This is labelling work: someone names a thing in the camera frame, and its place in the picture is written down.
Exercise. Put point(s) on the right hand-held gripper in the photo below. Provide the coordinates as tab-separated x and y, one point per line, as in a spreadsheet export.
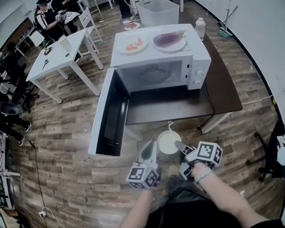
209	154

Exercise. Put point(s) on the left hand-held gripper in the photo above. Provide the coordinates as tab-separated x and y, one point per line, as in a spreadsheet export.
142	174

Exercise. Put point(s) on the white microwave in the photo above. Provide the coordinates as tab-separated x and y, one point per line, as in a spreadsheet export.
156	49

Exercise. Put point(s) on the person's left forearm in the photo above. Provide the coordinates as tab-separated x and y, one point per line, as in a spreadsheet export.
140	210

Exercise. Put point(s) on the person's right forearm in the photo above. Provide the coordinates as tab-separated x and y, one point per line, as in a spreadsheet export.
225	201

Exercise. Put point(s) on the dark brown table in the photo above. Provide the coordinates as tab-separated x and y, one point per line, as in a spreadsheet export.
175	106

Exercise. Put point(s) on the person's dark clothing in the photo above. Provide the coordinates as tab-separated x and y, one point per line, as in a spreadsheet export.
192	212

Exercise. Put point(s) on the black office chair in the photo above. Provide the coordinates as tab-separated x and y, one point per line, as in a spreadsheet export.
275	151

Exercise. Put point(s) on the white plate under eggplant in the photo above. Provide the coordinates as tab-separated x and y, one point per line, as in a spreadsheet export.
173	47

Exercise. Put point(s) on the white plate with red slices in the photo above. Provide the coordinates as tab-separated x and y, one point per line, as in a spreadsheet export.
123	49

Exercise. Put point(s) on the purple eggplant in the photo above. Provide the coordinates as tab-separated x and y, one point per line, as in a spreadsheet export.
167	38

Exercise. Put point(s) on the red food slices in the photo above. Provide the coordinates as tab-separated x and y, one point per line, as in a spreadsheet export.
134	46

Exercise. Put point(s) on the clear water bottle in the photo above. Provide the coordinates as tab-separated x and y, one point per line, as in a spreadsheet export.
200	28

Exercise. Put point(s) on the white power strip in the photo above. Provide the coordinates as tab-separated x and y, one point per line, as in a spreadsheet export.
43	213

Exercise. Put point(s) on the green floor mop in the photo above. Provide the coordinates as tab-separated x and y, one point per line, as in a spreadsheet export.
225	32

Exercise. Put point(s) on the small plate with red food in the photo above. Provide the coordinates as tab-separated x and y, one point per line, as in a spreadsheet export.
131	25

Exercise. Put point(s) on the white square table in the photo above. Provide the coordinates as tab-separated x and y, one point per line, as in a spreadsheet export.
54	63

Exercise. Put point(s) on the white plastic storage bin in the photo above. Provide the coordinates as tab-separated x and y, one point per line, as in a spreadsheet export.
156	12

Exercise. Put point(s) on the small scissors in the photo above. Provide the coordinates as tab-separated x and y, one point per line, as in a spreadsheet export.
45	64

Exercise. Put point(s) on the clear glass jar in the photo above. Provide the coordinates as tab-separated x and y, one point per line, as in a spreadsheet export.
65	43

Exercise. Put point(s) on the small dark metal object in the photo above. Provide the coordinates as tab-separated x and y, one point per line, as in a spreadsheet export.
47	50

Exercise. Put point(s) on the black round bucket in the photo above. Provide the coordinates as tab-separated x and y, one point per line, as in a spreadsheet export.
9	108

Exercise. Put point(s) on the white wooden chair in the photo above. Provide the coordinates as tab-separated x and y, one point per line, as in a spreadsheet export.
88	18

